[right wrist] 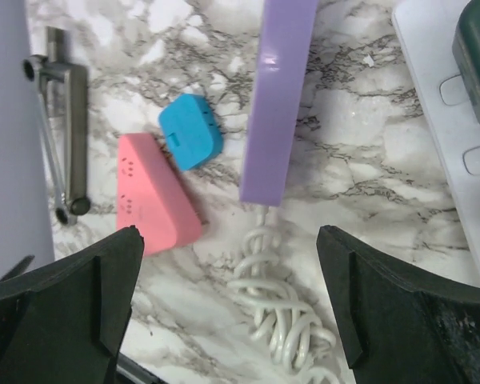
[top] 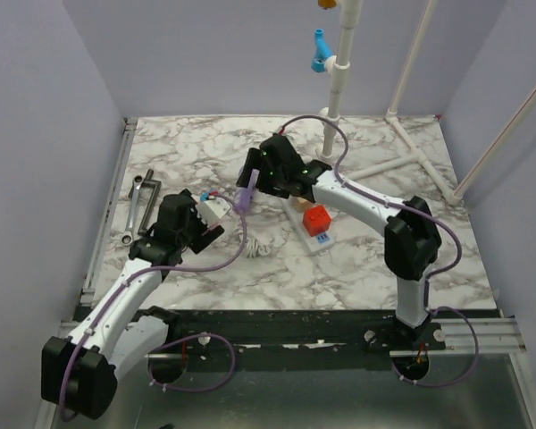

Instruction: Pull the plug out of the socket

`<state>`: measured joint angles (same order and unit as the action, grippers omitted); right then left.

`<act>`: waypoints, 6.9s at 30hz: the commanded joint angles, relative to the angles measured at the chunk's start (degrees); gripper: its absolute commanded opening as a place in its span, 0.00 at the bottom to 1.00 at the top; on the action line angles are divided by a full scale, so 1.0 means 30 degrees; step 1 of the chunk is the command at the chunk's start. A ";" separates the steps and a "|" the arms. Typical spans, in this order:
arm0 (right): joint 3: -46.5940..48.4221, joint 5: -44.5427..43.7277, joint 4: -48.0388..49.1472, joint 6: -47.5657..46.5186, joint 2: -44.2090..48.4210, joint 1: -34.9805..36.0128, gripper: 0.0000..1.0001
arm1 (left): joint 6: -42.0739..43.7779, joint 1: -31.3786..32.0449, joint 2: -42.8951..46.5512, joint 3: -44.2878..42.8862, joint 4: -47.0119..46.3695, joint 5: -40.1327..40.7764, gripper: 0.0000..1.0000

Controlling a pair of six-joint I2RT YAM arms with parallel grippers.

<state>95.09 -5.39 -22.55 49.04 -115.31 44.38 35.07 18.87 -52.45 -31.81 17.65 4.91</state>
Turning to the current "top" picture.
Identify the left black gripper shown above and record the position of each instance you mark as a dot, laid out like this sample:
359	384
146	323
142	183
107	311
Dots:
205	239

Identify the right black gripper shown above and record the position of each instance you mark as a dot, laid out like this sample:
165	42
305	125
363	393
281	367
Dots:
253	161

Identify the purple power strip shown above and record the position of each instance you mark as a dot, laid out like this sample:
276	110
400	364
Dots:
243	196

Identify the red cube plug adapter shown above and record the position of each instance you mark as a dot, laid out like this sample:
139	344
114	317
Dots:
316	220

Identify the white power strip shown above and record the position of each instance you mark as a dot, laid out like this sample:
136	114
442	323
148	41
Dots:
313	245

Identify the beige cube plug adapter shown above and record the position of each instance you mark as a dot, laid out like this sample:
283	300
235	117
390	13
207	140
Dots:
301	204

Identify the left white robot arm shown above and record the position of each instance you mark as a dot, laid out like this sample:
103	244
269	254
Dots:
77	371

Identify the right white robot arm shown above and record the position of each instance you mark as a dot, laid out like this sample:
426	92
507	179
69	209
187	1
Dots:
411	239

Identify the silver ratchet wrench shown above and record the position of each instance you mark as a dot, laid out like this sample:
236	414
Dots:
127	235

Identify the dark metal bar tool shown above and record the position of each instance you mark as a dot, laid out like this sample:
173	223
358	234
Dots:
154	185

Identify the white pvc pipe stand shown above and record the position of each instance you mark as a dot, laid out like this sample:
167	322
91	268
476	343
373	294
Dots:
338	68

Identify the blue pipe fitting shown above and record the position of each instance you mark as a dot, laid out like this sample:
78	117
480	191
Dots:
322	52

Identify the orange pipe fitting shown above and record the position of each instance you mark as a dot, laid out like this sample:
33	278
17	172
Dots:
327	4

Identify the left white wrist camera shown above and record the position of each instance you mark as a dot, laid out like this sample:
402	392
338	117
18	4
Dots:
212	209

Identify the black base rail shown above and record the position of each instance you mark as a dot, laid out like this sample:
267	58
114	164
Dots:
289	340

